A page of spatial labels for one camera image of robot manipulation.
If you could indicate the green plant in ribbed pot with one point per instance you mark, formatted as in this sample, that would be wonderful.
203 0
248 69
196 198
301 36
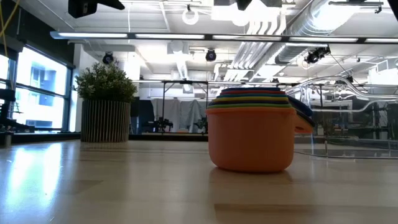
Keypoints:
105 93

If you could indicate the black background equipment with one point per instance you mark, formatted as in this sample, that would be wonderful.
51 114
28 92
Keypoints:
6 96

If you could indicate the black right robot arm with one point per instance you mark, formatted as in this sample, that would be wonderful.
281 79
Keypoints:
396 3

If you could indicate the black background robot arm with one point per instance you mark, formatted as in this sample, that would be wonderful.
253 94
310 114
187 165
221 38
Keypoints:
200 126
160 124

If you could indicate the yellow measuring cup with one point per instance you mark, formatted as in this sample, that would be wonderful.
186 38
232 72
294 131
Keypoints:
252 99

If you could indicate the orange measuring cup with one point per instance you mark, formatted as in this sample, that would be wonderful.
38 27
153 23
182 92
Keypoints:
248 140

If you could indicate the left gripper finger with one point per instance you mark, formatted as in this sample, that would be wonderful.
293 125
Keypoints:
109 2

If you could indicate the black round ceiling spotlight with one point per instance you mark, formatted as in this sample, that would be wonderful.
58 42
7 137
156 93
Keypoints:
211 55
108 58

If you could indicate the window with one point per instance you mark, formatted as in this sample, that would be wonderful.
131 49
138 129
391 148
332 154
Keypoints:
40 93

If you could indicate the grey cloth cover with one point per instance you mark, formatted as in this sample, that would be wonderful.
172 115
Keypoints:
174 112

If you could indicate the black hanging ceiling device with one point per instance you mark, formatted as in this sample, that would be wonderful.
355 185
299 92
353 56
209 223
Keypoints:
315 55

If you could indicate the clear plastic basket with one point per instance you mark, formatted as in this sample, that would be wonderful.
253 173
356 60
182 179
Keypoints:
357 130

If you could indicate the black aluminium table frame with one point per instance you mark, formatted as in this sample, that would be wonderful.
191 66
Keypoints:
46 137

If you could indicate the green measuring cup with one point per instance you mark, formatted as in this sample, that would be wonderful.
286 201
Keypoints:
252 106

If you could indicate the blue measuring cup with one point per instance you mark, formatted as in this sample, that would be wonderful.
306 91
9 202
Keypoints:
252 89

